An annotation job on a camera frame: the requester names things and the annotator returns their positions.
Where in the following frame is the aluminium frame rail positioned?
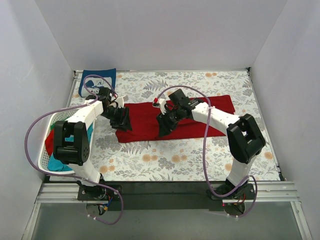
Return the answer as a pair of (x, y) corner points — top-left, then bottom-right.
(36, 181), (301, 203)

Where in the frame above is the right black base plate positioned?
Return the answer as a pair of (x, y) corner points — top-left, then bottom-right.
(206, 183), (256, 201)

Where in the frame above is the red t-shirt in basket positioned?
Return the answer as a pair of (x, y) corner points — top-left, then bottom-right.
(44, 129), (54, 156)

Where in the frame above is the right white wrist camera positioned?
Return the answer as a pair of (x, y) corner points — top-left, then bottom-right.
(152, 97), (167, 115)

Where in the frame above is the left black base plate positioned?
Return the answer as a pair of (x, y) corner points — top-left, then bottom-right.
(77, 184), (122, 201)

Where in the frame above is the folded blue printed t-shirt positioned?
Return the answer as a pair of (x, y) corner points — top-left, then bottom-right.
(78, 68), (117, 98)

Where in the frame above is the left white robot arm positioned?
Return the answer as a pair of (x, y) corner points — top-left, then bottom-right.
(53, 87), (132, 200)

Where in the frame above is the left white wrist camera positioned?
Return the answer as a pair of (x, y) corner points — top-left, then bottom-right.
(113, 95), (129, 108)

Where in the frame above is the floral patterned table cloth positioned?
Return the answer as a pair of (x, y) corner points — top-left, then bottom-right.
(90, 70), (269, 181)

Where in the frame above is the green t-shirt in basket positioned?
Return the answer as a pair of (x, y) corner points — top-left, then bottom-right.
(50, 122), (56, 131)

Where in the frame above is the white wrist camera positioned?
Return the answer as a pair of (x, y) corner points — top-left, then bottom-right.
(113, 95), (129, 108)
(152, 97), (167, 115)

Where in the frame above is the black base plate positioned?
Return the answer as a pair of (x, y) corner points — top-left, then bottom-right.
(206, 183), (256, 201)
(77, 184), (122, 201)

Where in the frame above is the white plastic laundry basket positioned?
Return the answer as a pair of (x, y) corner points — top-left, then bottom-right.
(38, 105), (100, 181)

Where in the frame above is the turquoise t-shirt in basket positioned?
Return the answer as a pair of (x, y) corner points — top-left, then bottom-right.
(47, 123), (94, 172)

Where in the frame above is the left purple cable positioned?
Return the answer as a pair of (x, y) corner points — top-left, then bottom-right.
(24, 74), (125, 225)

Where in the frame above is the dark red t-shirt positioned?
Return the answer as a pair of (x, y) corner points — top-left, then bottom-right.
(115, 95), (235, 143)

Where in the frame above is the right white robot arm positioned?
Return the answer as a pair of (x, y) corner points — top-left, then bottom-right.
(152, 88), (266, 199)

